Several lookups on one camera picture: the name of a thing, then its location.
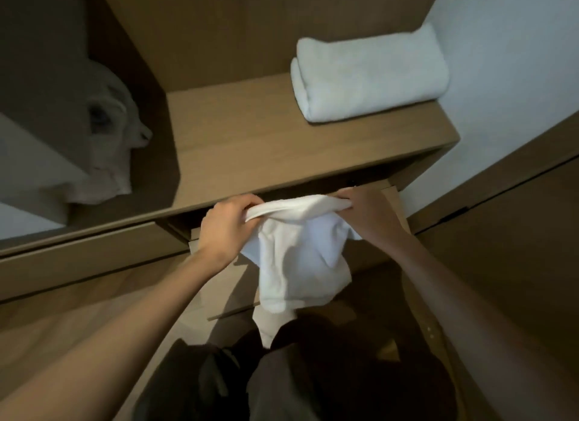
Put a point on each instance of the wooden back panel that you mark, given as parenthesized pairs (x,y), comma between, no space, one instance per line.
(249,27)

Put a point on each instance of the person's right hand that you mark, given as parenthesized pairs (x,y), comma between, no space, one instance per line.
(375,217)

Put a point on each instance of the person's left forearm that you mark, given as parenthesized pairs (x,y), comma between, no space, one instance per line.
(104,339)

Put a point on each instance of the person's right forearm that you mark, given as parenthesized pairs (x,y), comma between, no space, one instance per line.
(488,321)

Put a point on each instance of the person's dark trousers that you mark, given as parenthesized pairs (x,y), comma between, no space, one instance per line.
(339,380)

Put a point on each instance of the white plastic bag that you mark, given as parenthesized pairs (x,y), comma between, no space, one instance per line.
(108,154)

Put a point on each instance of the wooden cabinet flap door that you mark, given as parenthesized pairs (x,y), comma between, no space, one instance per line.
(226,289)

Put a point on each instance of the wooden vanity base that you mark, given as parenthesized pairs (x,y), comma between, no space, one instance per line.
(81,258)

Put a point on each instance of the white towel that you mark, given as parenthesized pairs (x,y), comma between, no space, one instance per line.
(371,77)
(294,258)

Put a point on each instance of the person's left hand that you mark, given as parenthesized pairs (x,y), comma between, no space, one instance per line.
(224,239)

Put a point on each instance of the black door hinge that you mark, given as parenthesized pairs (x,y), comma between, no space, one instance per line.
(454,214)

